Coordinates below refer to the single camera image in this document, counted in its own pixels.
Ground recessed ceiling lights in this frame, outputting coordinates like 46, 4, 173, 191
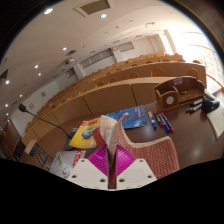
3, 7, 108, 109

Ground black marker pen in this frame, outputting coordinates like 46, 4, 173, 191
185, 103, 203, 114
189, 98, 204, 108

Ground black handheld microphone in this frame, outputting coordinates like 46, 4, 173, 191
201, 98, 221, 114

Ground blue marker pen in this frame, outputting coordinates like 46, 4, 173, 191
147, 110, 158, 130

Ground wooden desk organizer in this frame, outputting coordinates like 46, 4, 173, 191
153, 75, 207, 112

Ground black gooseneck desk microphone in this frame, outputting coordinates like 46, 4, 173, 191
18, 103, 79, 151

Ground yellow booklet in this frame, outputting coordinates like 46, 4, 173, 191
68, 117, 102, 150

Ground black-framed folding chair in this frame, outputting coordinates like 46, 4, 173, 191
12, 139, 54, 171

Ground square ceiling air vent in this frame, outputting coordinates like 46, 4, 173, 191
73, 0, 114, 18

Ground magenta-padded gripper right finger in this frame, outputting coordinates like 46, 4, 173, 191
115, 145, 158, 190

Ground red marker pen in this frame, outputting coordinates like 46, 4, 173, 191
152, 110, 165, 128

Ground red white checked towel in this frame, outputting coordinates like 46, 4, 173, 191
92, 112, 181, 189

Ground blue marker with red cap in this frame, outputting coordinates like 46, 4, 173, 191
159, 111, 175, 134

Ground white notepad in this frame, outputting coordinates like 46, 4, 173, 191
206, 106, 224, 139

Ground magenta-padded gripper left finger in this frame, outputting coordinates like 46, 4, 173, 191
66, 145, 110, 190

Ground wooden auditorium seat rows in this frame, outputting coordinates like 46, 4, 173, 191
24, 51, 208, 148

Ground blue booklet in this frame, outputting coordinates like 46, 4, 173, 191
105, 105, 148, 130

